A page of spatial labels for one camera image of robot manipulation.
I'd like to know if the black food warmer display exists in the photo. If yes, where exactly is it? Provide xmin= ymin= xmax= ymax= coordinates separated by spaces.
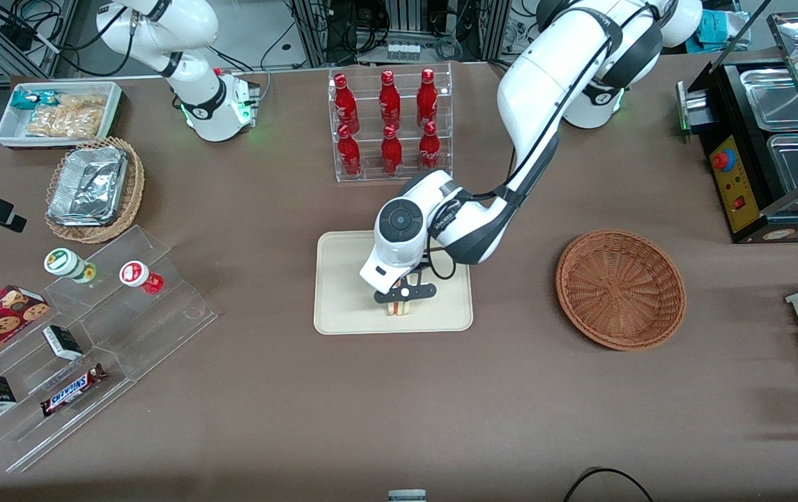
xmin=676 ymin=0 xmax=798 ymax=244

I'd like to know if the red cola bottle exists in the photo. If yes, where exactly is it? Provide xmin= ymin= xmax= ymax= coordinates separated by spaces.
xmin=417 ymin=68 xmax=439 ymax=128
xmin=381 ymin=125 xmax=404 ymax=175
xmin=337 ymin=125 xmax=362 ymax=178
xmin=418 ymin=121 xmax=441 ymax=170
xmin=379 ymin=70 xmax=401 ymax=130
xmin=333 ymin=73 xmax=360 ymax=135

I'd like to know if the clear acrylic stepped shelf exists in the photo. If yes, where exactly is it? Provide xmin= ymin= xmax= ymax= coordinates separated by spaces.
xmin=0 ymin=225 xmax=218 ymax=473

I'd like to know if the black cable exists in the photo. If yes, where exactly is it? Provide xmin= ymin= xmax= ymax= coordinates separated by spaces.
xmin=563 ymin=467 xmax=654 ymax=502

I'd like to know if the brown round wicker basket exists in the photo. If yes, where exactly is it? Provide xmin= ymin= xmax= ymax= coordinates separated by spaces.
xmin=555 ymin=230 xmax=687 ymax=351

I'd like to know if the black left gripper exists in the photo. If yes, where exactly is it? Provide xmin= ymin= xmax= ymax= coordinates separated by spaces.
xmin=373 ymin=274 xmax=437 ymax=316

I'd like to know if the clear acrylic bottle rack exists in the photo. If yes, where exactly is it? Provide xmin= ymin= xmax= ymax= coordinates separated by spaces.
xmin=328 ymin=63 xmax=454 ymax=184

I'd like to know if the red lidded small jar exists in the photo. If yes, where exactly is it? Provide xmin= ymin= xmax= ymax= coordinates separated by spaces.
xmin=119 ymin=260 xmax=164 ymax=295

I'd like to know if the white rectangular bin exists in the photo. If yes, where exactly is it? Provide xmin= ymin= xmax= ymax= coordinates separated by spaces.
xmin=0 ymin=82 xmax=123 ymax=149

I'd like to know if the clear bag of snacks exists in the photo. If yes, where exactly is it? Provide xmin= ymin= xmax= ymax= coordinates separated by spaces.
xmin=57 ymin=93 xmax=108 ymax=114
xmin=26 ymin=105 xmax=105 ymax=139

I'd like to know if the cream rectangular serving tray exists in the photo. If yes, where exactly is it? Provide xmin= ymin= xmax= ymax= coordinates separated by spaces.
xmin=314 ymin=231 xmax=474 ymax=335

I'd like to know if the teal snack packet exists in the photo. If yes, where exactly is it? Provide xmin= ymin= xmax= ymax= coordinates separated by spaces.
xmin=10 ymin=89 xmax=58 ymax=111

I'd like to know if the Snickers chocolate bar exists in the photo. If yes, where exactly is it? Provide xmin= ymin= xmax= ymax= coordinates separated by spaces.
xmin=40 ymin=364 xmax=108 ymax=418

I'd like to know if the aluminium foil container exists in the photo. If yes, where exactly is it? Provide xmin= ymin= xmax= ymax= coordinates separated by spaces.
xmin=47 ymin=145 xmax=128 ymax=227

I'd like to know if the black box with white label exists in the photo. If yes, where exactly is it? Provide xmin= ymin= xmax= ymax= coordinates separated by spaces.
xmin=43 ymin=324 xmax=84 ymax=361

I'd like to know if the green lidded sunflower jar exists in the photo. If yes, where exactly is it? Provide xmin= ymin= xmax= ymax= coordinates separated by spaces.
xmin=44 ymin=248 xmax=98 ymax=284

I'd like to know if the light wicker basket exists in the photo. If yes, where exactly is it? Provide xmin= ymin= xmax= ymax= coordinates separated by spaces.
xmin=45 ymin=137 xmax=146 ymax=244

